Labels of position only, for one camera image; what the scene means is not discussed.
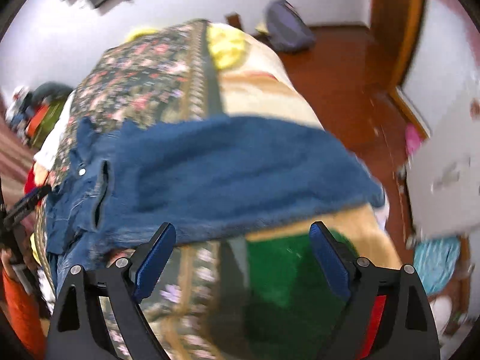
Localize pile of mixed clothes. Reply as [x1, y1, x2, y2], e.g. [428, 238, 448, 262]
[4, 82, 74, 149]

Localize white door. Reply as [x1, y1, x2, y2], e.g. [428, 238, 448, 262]
[407, 95, 480, 239]

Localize red plush toy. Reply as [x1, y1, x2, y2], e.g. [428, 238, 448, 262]
[23, 163, 51, 197]

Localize floral blanket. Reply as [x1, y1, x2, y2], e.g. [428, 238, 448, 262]
[34, 19, 248, 360]

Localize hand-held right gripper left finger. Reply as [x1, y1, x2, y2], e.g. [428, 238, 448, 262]
[46, 222, 177, 360]

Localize cream blanket with green print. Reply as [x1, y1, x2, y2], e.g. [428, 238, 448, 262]
[208, 22, 404, 360]

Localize white cloth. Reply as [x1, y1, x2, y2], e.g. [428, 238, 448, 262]
[33, 99, 77, 171]

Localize striped pink curtain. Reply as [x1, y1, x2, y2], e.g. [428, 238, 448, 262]
[0, 94, 36, 205]

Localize wooden door frame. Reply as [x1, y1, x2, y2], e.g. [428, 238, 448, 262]
[370, 0, 432, 139]

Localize yellow cloth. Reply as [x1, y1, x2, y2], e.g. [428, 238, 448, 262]
[123, 26, 160, 44]

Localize pink cloth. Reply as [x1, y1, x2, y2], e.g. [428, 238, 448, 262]
[404, 124, 425, 156]

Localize light blue cloth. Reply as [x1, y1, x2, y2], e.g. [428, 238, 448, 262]
[413, 235, 463, 296]

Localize blue denim jeans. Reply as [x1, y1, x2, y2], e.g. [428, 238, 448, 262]
[45, 115, 386, 289]

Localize grey backpack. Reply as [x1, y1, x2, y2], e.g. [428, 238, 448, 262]
[265, 0, 316, 52]

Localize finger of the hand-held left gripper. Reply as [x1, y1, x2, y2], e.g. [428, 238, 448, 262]
[3, 185, 52, 227]

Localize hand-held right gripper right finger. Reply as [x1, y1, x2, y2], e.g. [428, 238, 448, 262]
[309, 221, 441, 360]

